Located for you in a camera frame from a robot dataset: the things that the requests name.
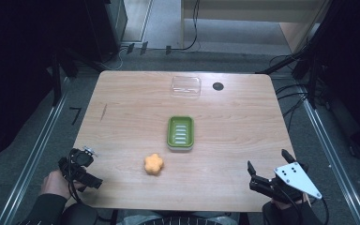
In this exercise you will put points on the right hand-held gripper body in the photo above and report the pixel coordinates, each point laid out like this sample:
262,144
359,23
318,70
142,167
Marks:
289,184

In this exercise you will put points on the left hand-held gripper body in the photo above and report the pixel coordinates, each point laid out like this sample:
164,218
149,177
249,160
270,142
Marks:
78,170

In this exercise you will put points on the orange flower-shaped soap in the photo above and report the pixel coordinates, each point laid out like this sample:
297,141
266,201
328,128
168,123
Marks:
153,164

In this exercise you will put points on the green soap dish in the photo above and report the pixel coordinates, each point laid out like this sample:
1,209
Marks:
180,133

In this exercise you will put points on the person's right hand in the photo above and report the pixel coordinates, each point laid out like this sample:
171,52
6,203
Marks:
289,205

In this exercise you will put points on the person's left hand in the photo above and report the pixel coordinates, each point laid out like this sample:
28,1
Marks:
54,185

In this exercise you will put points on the black round table grommet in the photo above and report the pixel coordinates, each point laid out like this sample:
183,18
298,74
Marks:
218,86

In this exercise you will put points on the black tripod stand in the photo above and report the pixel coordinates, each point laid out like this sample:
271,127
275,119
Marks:
306,67

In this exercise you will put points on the clear plastic container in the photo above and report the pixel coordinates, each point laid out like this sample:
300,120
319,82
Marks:
186,86

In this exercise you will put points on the black cabinet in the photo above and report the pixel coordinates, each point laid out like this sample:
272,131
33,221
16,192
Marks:
106,28

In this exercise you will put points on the light wooden desk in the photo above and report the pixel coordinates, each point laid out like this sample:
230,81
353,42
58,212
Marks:
250,9

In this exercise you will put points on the metal floor rail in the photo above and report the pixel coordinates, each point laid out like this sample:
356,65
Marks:
33,156
331,159

